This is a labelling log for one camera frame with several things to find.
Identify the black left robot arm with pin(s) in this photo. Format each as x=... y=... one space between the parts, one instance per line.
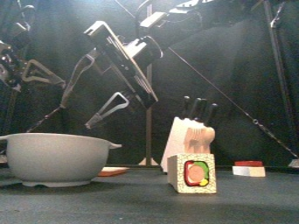
x=17 y=20

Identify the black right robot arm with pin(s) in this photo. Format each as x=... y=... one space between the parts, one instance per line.
x=187 y=29

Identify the short thin diagonal rod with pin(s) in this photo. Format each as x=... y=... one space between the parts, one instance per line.
x=44 y=119

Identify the flat orange and white toy slice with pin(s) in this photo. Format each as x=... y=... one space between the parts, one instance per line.
x=112 y=171

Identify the wooden knife block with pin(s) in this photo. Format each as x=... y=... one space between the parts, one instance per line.
x=176 y=137

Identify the wooden toy fork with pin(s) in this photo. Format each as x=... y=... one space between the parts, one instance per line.
x=194 y=143

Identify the wooden toy spoon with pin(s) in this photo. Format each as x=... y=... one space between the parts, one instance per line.
x=210 y=138

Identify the toy sushi roll block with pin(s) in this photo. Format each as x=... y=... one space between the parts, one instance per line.
x=194 y=173

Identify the red and white toy nigiri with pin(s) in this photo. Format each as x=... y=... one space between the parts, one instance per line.
x=248 y=169

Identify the vertical metal frame pole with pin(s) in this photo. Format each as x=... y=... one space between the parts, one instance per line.
x=148 y=131

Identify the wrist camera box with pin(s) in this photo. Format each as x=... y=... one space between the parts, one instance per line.
x=154 y=19

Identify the long diagonal frame rod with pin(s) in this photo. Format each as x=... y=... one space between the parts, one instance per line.
x=234 y=106

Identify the slanted metal frame pole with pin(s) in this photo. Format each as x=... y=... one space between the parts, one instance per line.
x=280 y=73

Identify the grey frame foot bracket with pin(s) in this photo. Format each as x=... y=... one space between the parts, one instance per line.
x=294 y=163

